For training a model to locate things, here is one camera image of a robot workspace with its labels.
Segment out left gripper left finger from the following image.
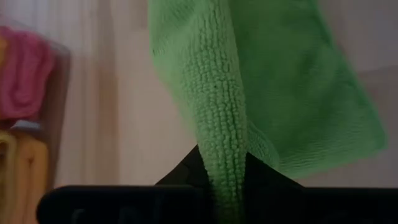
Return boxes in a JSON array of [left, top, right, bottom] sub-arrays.
[[155, 145, 213, 187]]

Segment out green microfiber towel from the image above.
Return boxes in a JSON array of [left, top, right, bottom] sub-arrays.
[[147, 0, 388, 224]]

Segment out orange microfiber towel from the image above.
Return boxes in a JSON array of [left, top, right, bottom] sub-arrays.
[[0, 130, 49, 224]]

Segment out pink microfiber towel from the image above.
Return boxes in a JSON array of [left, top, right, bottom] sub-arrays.
[[0, 26, 55, 122]]

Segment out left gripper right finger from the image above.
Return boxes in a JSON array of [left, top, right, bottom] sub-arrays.
[[244, 151, 303, 188]]

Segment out clear plastic bin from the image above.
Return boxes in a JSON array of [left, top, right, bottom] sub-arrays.
[[0, 21, 72, 224]]

